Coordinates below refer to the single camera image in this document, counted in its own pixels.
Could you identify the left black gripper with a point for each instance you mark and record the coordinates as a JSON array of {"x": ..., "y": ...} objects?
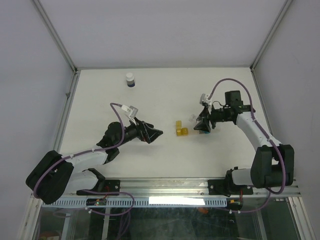
[{"x": 146, "y": 133}]

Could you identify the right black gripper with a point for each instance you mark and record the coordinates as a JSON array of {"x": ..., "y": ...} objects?
[{"x": 206, "y": 116}]

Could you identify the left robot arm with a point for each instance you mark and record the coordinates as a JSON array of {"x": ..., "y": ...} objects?
[{"x": 56, "y": 175}]

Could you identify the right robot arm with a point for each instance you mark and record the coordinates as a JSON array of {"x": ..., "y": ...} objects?
[{"x": 273, "y": 163}]

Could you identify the white cap pill bottle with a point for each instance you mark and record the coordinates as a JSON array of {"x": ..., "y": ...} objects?
[{"x": 130, "y": 79}]

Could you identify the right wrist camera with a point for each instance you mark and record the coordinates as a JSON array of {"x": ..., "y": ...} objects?
[{"x": 204, "y": 100}]

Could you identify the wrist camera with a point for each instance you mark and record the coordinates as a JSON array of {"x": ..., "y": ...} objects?
[
  {"x": 131, "y": 113},
  {"x": 204, "y": 100}
]

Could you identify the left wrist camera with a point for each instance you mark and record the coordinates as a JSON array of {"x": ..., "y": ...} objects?
[{"x": 131, "y": 113}]

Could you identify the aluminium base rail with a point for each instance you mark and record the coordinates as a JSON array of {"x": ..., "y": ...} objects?
[{"x": 187, "y": 187}]

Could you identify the right black mount plate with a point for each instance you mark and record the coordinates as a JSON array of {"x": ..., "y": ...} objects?
[{"x": 227, "y": 188}]

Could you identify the black mount plate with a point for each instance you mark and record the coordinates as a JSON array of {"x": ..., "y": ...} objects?
[
  {"x": 102, "y": 187},
  {"x": 227, "y": 188}
]

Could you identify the left black mount plate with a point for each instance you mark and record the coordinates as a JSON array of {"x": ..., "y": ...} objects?
[{"x": 102, "y": 187}]

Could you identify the white slotted cable duct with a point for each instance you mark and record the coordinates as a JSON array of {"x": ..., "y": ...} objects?
[{"x": 139, "y": 202}]

